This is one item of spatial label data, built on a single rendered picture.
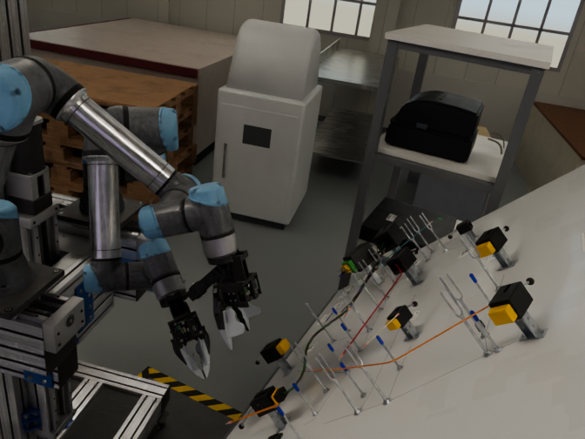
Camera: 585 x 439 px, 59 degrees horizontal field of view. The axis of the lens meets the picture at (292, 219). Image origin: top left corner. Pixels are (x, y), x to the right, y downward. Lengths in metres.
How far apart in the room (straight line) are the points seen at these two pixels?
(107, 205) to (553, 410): 1.08
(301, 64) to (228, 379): 2.32
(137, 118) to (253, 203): 2.92
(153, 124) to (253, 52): 2.75
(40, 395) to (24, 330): 0.62
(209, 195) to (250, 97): 2.96
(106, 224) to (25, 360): 0.44
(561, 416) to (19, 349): 1.31
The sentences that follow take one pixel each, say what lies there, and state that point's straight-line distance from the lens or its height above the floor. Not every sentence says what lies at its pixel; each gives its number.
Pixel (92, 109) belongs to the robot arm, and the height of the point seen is 1.67.
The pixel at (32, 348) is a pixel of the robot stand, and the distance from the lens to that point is 1.57.
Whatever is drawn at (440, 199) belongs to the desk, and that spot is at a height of 0.36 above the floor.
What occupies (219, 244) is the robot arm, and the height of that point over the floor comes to 1.47.
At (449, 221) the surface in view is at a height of 1.12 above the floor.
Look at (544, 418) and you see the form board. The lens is 0.81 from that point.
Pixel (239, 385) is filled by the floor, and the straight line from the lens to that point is 2.88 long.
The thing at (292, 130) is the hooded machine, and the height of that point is 0.87.
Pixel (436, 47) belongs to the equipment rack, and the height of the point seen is 1.83.
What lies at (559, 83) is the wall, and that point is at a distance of 7.62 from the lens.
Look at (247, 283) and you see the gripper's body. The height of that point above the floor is 1.38.
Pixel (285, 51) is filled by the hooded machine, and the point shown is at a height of 1.40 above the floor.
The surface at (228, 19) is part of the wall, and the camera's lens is 7.74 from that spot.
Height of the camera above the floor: 2.02
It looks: 26 degrees down
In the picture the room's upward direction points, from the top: 8 degrees clockwise
